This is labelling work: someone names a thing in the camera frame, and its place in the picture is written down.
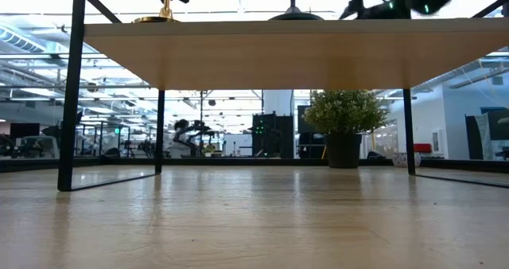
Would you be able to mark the green potted plant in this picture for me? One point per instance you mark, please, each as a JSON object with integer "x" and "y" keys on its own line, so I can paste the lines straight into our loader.
{"x": 344, "y": 114}

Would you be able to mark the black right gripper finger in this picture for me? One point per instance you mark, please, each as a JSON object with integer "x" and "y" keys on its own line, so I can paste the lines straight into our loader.
{"x": 360, "y": 11}

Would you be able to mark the black candlestick holder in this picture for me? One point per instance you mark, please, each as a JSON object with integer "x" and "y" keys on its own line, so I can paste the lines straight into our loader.
{"x": 296, "y": 16}

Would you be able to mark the wall picture frame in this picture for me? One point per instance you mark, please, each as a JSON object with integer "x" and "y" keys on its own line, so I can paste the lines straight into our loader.
{"x": 436, "y": 141}

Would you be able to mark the black background robot arms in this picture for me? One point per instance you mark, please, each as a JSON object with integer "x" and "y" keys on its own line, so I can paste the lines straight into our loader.
{"x": 203, "y": 135}

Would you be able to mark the dark background monitor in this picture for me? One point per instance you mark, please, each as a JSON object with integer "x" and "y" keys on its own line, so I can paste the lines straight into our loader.
{"x": 24, "y": 129}

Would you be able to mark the wooden riser shelf black legs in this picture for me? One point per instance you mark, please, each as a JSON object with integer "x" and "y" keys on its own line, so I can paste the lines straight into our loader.
{"x": 278, "y": 54}

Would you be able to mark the red box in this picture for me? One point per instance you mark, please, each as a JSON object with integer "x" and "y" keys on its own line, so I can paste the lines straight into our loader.
{"x": 422, "y": 148}

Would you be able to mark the black aluminium table frame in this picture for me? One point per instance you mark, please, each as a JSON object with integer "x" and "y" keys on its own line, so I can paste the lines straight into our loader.
{"x": 238, "y": 162}

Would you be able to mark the gold candlestick holder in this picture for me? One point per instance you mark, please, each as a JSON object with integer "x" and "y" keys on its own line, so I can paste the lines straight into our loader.
{"x": 167, "y": 14}

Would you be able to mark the person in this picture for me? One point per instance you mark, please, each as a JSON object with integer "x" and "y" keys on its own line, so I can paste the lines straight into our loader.
{"x": 181, "y": 139}

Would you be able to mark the black rack green lights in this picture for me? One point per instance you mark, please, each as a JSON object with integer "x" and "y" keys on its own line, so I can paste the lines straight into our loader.
{"x": 272, "y": 135}

